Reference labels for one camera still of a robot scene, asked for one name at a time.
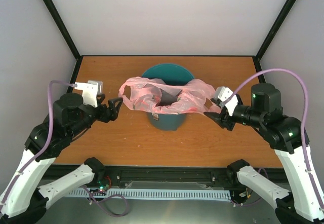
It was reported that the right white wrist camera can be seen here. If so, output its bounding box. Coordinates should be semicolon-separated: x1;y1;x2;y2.
212;86;239;115

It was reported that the light blue cable duct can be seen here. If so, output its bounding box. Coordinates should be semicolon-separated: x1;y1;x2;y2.
66;188;231;201

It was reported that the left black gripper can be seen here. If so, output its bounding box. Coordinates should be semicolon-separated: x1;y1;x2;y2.
69;93;125;137

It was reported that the pink plastic trash bag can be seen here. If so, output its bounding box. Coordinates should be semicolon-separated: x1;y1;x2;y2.
118;77;221;115

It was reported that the small lit circuit board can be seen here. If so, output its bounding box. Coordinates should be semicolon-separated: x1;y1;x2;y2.
98;176;112;192

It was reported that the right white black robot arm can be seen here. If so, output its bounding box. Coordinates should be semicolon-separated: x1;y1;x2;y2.
205;83;323;223

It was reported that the right black frame post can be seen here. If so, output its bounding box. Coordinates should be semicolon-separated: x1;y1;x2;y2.
254;0;309;60

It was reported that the teal plastic trash bin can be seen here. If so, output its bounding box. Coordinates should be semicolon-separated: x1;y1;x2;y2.
142;63;195;131

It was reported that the black frame post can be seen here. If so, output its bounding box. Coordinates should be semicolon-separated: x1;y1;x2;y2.
32;0;83;60
254;0;309;60

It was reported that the left black frame post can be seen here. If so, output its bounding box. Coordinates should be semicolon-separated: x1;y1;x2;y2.
32;0;83;60

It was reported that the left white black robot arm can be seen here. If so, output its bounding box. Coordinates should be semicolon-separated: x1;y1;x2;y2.
1;93;123;223

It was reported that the label sticker on bin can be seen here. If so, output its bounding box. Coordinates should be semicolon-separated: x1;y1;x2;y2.
152;113;159;121

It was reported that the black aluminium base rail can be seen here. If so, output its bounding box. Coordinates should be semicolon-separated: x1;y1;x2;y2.
43;165;287;192

